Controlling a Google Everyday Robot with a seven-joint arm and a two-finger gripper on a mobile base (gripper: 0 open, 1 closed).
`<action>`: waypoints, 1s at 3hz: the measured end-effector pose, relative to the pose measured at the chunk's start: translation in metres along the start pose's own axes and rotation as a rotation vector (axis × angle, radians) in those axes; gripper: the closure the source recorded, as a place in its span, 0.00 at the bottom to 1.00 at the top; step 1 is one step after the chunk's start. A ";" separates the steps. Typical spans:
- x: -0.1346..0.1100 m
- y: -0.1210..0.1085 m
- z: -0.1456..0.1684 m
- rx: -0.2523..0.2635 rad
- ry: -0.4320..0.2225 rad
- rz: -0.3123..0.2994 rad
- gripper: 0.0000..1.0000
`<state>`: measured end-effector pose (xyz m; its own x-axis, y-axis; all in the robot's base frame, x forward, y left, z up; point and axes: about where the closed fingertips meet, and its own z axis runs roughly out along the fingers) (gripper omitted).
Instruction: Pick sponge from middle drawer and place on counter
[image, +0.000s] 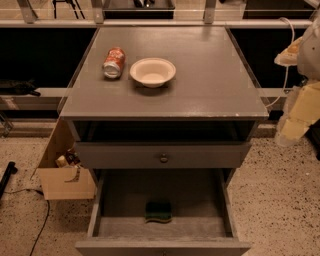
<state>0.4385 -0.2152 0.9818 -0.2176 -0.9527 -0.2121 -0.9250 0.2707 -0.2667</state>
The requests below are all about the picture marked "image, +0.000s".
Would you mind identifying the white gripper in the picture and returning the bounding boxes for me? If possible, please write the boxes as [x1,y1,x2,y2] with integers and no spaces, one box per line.
[274,37,320,147]

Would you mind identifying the green yellow sponge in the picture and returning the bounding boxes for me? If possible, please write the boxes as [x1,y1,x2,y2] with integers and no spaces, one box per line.
[145,202,172,223]

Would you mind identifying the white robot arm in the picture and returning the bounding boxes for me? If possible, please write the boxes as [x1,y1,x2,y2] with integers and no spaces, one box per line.
[274,16,320,146]

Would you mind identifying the grey wooden drawer cabinet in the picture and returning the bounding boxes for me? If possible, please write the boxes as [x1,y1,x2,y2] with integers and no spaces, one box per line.
[57,25,270,256]

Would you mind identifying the round drawer knob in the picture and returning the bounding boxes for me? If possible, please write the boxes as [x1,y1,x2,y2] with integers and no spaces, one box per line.
[160,154,168,163]

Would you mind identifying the grey open middle drawer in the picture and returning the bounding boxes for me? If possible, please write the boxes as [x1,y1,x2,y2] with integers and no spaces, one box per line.
[76,169,250,256]

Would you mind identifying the grey closed upper drawer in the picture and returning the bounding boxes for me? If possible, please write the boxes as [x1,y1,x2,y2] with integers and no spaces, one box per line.
[75,142,251,169]

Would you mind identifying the white paper bowl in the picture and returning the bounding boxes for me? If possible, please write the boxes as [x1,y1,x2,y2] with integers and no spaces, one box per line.
[130,58,176,88]

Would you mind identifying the orange soda can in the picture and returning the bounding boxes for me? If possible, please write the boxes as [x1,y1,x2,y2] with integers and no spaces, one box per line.
[103,47,126,79]

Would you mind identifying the cardboard box with items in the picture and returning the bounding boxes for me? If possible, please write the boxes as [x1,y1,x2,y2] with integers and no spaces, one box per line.
[37,119,96,200]

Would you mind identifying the black object on ledge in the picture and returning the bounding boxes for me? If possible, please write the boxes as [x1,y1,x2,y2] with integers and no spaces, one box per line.
[0,79,41,97]

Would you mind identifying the black pole on floor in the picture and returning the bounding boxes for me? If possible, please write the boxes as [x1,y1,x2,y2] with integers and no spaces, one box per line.
[0,161,18,199]

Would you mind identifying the white cable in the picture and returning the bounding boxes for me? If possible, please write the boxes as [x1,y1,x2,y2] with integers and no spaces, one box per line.
[265,17,296,109]

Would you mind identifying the black floor cable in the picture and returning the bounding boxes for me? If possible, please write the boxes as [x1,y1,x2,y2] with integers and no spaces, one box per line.
[3,188,51,256]

